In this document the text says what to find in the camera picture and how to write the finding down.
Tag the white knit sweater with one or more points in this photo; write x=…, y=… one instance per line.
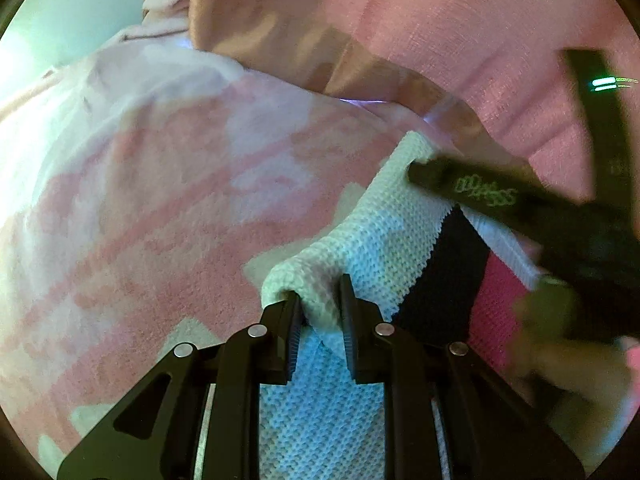
x=360, y=240

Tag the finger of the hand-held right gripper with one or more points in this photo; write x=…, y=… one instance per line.
x=429, y=175

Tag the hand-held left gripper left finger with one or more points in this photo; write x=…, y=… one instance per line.
x=292, y=342

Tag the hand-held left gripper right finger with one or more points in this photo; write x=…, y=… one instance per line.
x=348, y=332

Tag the person's right hand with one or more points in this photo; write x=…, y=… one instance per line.
x=555, y=360

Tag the pink printed blanket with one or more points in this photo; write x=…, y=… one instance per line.
x=150, y=210

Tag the pink curtain with brown hem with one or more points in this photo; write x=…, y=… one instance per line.
x=400, y=20

